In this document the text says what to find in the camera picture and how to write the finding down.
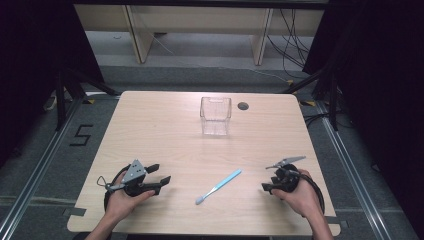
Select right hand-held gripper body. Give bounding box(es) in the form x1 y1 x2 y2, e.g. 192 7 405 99
265 155 307 194

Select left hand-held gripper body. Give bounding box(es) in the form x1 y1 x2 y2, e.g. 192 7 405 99
105 159 158 198

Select person's right hand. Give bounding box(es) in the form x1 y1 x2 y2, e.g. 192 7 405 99
271 168 324 220

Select person's left hand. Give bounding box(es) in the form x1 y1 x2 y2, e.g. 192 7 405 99
105 170 156 222

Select light blue toothbrush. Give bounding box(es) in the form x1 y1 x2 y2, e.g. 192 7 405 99
194 168 243 206

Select grey tape strip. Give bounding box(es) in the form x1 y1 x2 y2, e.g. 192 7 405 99
323 215 350 230
62 206 88 218

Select clear plastic square container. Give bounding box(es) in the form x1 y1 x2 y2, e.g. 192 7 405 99
199 96 233 137

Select black metal stand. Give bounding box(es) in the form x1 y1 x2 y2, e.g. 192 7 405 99
54 67 122 132
282 63 340 132

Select black curtain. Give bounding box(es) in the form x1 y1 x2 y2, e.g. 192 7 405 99
301 0 424 234
0 0 106 169

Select beige wooden desk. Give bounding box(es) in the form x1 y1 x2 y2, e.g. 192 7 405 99
73 3 327 67

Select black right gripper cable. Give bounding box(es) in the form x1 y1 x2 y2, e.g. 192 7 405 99
299 172 326 216

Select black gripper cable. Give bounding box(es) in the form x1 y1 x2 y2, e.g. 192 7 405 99
299 172 326 216
102 164 132 212

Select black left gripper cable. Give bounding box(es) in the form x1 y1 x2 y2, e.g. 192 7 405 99
102 164 132 212

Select aluminium floor rail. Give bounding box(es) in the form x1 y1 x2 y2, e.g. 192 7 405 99
313 99 394 240
0 95 85 240

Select bundle of black floor cables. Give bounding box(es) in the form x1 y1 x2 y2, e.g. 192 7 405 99
265 7 315 80

